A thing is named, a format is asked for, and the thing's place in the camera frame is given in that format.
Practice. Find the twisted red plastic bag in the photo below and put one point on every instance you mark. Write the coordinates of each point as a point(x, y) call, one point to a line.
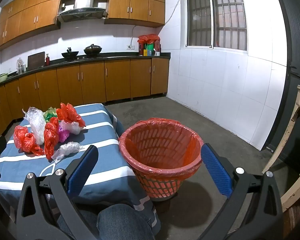
point(50, 137)

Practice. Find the pink plastic bag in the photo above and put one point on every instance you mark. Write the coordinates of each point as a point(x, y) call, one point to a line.
point(62, 134)

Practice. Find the wooden base cabinets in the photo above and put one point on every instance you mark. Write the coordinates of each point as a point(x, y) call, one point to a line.
point(92, 80)

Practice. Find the blue striped tablecloth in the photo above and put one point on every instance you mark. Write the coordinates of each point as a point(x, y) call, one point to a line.
point(102, 130)

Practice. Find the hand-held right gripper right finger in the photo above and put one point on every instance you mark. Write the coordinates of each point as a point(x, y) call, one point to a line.
point(216, 170)

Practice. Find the black wok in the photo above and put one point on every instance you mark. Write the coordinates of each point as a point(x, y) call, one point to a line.
point(70, 54)

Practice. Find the dark bottle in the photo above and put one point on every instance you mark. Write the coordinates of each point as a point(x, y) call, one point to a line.
point(157, 46)

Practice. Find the green basin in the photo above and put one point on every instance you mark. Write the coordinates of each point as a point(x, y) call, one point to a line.
point(1, 78)

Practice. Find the wooden wall cabinets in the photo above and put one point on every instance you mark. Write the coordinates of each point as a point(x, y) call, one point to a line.
point(30, 17)

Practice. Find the large red plastic bag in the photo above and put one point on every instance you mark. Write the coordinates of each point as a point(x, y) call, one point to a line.
point(68, 113)

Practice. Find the glass jar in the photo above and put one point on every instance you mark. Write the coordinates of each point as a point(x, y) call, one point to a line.
point(21, 67)

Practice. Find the barred sliding window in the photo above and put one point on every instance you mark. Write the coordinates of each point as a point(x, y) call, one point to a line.
point(202, 17)

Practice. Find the black pot with lid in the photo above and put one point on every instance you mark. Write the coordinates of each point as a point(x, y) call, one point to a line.
point(92, 50)

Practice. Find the person's leg in jeans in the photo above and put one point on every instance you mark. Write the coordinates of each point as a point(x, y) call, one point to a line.
point(122, 222)

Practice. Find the red bottle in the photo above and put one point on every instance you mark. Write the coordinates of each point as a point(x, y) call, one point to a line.
point(48, 60)

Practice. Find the steel range hood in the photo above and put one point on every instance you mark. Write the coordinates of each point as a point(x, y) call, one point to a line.
point(81, 12)

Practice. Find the dark grey door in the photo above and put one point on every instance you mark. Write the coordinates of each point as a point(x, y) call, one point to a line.
point(297, 42)

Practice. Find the clear plastic bag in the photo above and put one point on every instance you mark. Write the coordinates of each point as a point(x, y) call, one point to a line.
point(36, 122)

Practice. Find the black kitchen countertop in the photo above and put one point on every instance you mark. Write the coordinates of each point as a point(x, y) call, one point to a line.
point(115, 55)

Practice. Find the dark cutting board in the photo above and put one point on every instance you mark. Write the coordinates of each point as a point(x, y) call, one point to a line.
point(36, 61)

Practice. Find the small clear plastic wrap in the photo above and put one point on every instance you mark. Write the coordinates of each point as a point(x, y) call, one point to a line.
point(67, 148)

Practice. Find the crumpled red shopping bag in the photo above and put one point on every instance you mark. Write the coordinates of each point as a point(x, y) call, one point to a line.
point(148, 38)

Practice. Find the green plastic bag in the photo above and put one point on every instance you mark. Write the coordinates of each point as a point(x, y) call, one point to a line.
point(50, 117)

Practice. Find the wall outlet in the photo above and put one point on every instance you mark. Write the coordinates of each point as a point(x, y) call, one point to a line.
point(130, 46)

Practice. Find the green box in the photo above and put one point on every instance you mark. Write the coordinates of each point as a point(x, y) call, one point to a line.
point(149, 47)

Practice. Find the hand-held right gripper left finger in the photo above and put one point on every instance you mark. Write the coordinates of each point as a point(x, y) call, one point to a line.
point(81, 171)

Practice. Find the plastic mesh waste basket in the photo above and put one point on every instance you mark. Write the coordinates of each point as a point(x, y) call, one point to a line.
point(160, 185)

